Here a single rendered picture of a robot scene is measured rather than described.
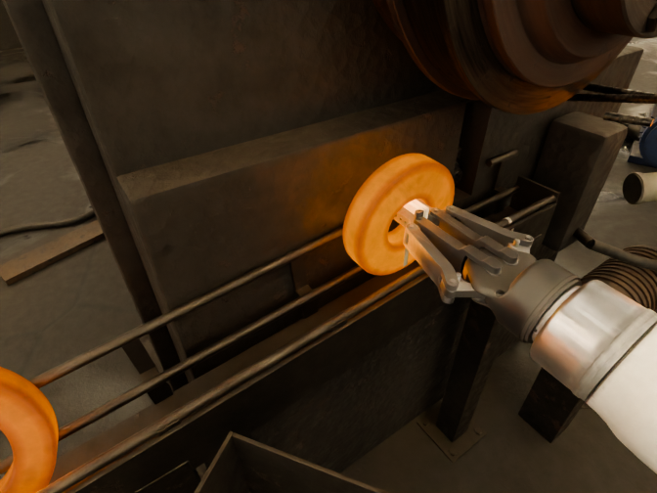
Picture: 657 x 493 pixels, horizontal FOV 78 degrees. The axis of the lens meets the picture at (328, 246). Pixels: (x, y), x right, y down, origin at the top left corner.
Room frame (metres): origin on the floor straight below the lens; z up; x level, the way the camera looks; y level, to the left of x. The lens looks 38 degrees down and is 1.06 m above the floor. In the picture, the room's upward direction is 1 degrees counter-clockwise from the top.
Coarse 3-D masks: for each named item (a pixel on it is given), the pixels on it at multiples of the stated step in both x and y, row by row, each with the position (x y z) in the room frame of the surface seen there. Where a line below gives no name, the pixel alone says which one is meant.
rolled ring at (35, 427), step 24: (0, 384) 0.21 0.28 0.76; (24, 384) 0.22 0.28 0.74; (0, 408) 0.20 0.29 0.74; (24, 408) 0.20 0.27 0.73; (48, 408) 0.22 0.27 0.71; (24, 432) 0.19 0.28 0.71; (48, 432) 0.19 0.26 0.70; (24, 456) 0.18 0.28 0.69; (48, 456) 0.18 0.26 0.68; (0, 480) 0.17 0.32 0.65; (24, 480) 0.17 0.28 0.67; (48, 480) 0.17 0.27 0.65
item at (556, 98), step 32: (416, 0) 0.43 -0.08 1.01; (448, 0) 0.39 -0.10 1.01; (416, 32) 0.45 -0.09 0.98; (448, 32) 0.39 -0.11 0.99; (480, 32) 0.41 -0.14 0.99; (448, 64) 0.45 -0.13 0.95; (480, 64) 0.42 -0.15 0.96; (608, 64) 0.57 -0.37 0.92; (480, 96) 0.43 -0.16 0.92; (512, 96) 0.46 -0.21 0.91; (544, 96) 0.49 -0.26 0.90
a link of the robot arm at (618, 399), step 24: (648, 336) 0.19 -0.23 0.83; (624, 360) 0.18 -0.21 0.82; (648, 360) 0.17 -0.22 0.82; (600, 384) 0.17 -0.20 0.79; (624, 384) 0.17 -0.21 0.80; (648, 384) 0.16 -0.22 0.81; (600, 408) 0.17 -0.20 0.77; (624, 408) 0.16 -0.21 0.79; (648, 408) 0.15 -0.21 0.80; (624, 432) 0.15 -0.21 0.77; (648, 432) 0.14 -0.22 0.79; (648, 456) 0.13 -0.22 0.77
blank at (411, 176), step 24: (384, 168) 0.40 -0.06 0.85; (408, 168) 0.40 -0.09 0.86; (432, 168) 0.41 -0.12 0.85; (360, 192) 0.39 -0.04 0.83; (384, 192) 0.38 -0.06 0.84; (408, 192) 0.40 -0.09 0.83; (432, 192) 0.42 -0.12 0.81; (360, 216) 0.37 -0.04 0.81; (384, 216) 0.38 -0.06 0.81; (360, 240) 0.36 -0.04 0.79; (384, 240) 0.38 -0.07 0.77; (360, 264) 0.37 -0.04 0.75; (384, 264) 0.39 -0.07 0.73; (408, 264) 0.41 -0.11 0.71
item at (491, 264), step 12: (420, 216) 0.38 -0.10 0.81; (420, 228) 0.36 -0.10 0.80; (432, 228) 0.36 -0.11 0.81; (432, 240) 0.35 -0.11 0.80; (444, 240) 0.34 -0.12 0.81; (456, 240) 0.34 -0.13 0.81; (444, 252) 0.33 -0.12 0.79; (456, 252) 0.32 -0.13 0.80; (468, 252) 0.31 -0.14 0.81; (480, 252) 0.31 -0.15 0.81; (456, 264) 0.32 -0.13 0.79; (480, 264) 0.30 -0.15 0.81; (492, 264) 0.29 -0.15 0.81
